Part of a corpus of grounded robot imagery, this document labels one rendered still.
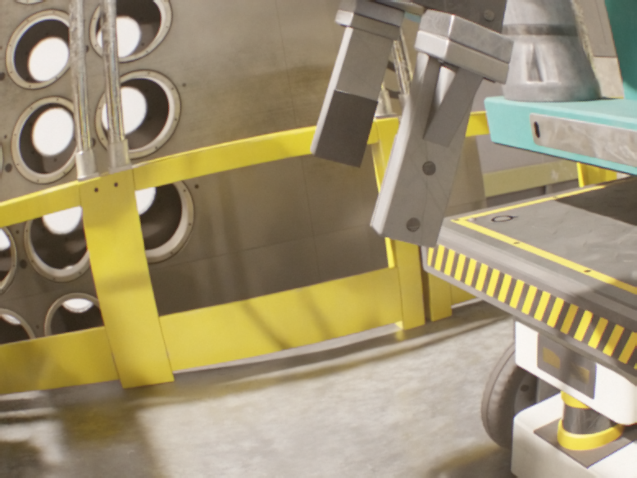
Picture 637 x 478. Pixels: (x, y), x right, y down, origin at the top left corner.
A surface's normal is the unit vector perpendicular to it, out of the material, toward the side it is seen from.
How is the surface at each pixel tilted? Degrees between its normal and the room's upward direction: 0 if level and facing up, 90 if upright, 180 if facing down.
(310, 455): 0
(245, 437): 0
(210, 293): 90
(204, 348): 90
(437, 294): 90
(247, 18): 90
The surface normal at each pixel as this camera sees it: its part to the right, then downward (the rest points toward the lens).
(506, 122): -0.95, 0.20
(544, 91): -0.47, 0.25
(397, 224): 0.17, 0.31
